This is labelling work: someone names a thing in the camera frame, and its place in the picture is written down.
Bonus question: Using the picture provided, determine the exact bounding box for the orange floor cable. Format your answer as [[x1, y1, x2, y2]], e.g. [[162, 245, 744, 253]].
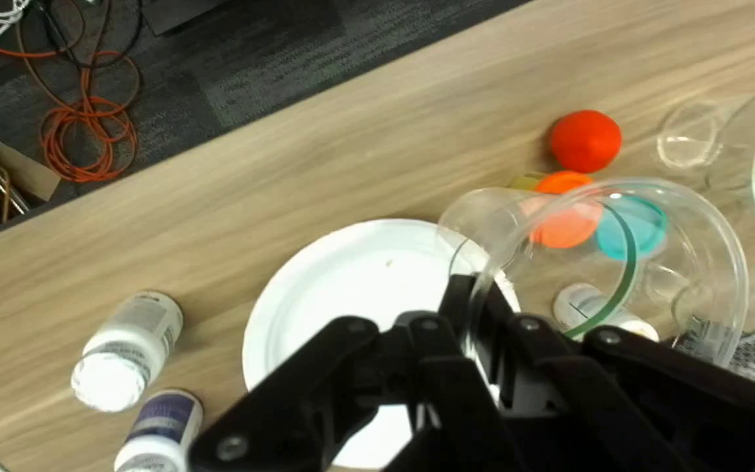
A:
[[0, 16, 146, 190]]

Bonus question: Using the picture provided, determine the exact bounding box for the red ball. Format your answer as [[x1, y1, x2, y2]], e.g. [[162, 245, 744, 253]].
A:
[[546, 109, 627, 177]]

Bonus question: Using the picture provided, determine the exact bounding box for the orange lid dough container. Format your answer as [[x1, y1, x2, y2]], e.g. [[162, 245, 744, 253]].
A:
[[517, 169, 608, 254]]

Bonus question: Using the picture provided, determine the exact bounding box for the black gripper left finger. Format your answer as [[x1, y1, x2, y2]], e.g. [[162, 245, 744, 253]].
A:
[[189, 272, 530, 472]]

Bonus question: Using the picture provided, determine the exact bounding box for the white pill bottle blue label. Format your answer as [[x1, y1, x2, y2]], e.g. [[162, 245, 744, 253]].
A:
[[109, 387, 206, 472], [68, 290, 187, 418]]

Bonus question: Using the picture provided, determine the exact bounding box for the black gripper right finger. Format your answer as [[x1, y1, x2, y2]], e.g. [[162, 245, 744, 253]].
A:
[[471, 290, 755, 472]]

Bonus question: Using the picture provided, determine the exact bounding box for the teal lid dough container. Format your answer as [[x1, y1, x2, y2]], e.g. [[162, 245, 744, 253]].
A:
[[593, 193, 673, 263]]

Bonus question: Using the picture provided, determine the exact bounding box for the white paper plate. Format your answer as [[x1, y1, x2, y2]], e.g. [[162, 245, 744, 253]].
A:
[[239, 216, 524, 472]]

